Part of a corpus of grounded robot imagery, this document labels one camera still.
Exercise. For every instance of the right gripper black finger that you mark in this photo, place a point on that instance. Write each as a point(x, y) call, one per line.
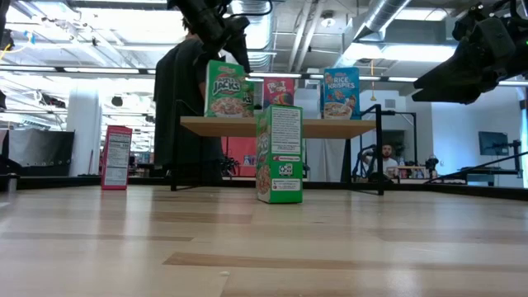
point(453, 70)
point(462, 92)

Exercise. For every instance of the green Apple Jacks cereal box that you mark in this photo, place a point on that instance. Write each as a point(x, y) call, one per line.
point(249, 97)
point(280, 165)
point(224, 90)

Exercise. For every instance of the silver smooth ventilation duct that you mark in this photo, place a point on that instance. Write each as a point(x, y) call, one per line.
point(383, 16)

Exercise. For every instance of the black fabric partition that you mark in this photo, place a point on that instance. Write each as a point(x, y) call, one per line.
point(39, 152)

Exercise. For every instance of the black ceiling speaker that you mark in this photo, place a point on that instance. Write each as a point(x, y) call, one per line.
point(116, 101)

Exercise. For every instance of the black ceiling device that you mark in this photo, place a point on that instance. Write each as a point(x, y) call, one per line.
point(5, 39)

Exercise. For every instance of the black idle robot arm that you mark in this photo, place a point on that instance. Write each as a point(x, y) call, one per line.
point(230, 166)

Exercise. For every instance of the round white ceiling fixture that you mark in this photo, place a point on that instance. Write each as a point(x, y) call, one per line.
point(328, 18)

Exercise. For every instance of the white column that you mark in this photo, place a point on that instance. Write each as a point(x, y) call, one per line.
point(84, 128)

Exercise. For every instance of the wooden shelf with black frame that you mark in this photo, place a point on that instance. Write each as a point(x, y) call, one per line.
point(330, 128)

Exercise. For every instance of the dark monitor on arm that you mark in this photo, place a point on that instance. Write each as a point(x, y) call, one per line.
point(493, 143)

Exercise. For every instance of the silver ribbed ventilation duct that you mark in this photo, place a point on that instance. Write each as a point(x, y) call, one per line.
point(260, 45)

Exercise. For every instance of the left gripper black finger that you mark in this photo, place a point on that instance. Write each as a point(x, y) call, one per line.
point(242, 51)

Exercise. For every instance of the white curtain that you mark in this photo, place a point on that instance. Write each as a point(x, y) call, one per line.
point(326, 158)

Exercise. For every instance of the red Froot Loops cereal box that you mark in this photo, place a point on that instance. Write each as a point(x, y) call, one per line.
point(278, 92)
point(116, 158)

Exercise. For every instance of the blue Rice Krispies cereal box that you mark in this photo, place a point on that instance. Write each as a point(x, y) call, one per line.
point(341, 92)

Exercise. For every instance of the black standing desk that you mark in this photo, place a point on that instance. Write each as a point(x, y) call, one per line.
point(491, 169)

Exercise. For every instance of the grey metal cylinder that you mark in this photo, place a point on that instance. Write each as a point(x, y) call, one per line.
point(12, 183)

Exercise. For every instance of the person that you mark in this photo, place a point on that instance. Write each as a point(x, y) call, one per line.
point(177, 103)
point(387, 163)

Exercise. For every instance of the pink panel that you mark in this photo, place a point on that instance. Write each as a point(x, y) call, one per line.
point(243, 148)

